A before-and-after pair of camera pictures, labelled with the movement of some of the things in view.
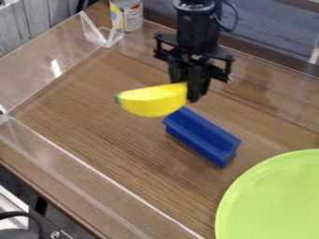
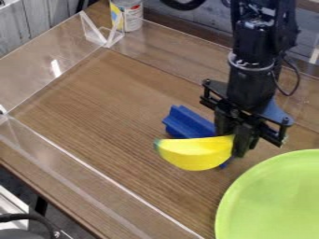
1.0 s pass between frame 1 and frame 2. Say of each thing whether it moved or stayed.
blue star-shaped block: stayed
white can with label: stayed
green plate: stayed
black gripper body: moved
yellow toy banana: moved
